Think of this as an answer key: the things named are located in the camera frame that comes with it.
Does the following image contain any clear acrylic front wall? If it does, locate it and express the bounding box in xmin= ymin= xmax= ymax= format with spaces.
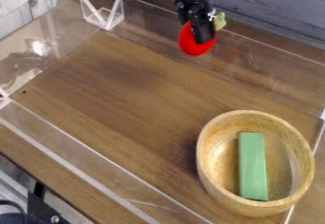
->
xmin=0 ymin=99 xmax=213 ymax=224

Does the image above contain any wooden bowl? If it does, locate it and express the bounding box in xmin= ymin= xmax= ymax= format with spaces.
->
xmin=195 ymin=110 xmax=314 ymax=217

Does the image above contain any clear acrylic left wall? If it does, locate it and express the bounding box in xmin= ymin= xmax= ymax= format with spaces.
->
xmin=0 ymin=0 xmax=98 ymax=98

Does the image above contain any black clamp with cable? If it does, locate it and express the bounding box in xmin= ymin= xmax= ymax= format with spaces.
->
xmin=0 ymin=191 xmax=72 ymax=224

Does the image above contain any clear acrylic back wall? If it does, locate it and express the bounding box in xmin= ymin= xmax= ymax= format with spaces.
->
xmin=112 ymin=0 xmax=325 ymax=116

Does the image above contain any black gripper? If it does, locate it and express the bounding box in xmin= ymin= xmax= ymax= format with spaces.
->
xmin=175 ymin=0 xmax=215 ymax=44

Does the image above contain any clear acrylic wall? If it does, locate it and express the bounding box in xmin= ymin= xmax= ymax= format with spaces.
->
xmin=0 ymin=99 xmax=213 ymax=224
xmin=112 ymin=0 xmax=325 ymax=116
xmin=0 ymin=0 xmax=98 ymax=98

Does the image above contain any clear acrylic corner bracket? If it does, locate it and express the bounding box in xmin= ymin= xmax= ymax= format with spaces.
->
xmin=80 ymin=0 xmax=124 ymax=30

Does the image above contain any red plush tomato toy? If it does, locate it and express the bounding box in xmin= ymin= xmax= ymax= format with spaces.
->
xmin=178 ymin=12 xmax=227 ymax=56

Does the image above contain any green rectangular block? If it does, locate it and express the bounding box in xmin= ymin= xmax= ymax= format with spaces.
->
xmin=238 ymin=132 xmax=268 ymax=201

